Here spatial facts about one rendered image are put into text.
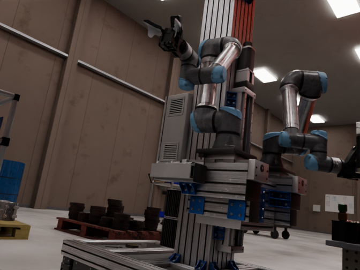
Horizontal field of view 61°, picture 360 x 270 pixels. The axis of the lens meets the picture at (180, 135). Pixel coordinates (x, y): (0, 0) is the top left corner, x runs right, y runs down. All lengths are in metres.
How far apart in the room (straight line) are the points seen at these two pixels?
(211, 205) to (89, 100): 8.24
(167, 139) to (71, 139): 7.29
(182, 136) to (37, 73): 7.35
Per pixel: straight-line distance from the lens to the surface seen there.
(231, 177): 1.43
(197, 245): 1.76
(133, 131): 10.40
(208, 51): 1.73
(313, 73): 1.81
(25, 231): 3.64
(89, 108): 9.51
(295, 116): 1.62
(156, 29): 1.35
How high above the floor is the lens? 0.54
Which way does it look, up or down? 13 degrees up
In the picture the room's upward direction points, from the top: 7 degrees clockwise
